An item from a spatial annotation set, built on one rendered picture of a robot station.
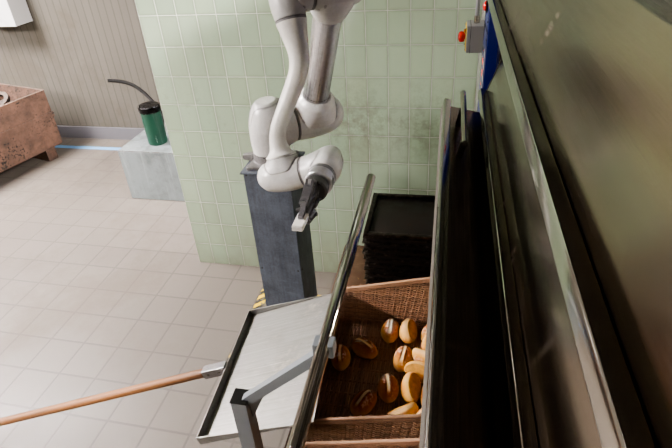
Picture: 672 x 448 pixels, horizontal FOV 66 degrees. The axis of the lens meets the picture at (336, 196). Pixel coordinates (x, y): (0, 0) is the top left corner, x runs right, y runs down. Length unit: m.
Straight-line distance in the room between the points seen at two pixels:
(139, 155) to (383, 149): 2.05
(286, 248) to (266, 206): 0.22
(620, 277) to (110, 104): 5.13
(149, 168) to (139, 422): 2.01
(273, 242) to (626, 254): 1.99
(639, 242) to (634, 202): 0.04
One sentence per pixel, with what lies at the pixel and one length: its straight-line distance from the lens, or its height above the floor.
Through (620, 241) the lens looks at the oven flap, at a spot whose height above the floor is 1.76.
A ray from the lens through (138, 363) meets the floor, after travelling 2.88.
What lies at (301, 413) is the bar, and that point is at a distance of 1.01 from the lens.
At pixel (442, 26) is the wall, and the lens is 2.40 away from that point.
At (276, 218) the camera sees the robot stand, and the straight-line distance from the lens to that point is 2.22.
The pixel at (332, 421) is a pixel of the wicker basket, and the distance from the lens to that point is 1.51.
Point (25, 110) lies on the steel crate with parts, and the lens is 5.15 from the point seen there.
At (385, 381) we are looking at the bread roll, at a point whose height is 0.65.
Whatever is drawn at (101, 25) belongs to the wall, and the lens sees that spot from 5.09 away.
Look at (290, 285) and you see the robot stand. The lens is 2.43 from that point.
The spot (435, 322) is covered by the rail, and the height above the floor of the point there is 1.44.
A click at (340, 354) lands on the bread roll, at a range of 1.80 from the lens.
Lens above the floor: 1.98
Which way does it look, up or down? 31 degrees down
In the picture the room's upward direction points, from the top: 4 degrees counter-clockwise
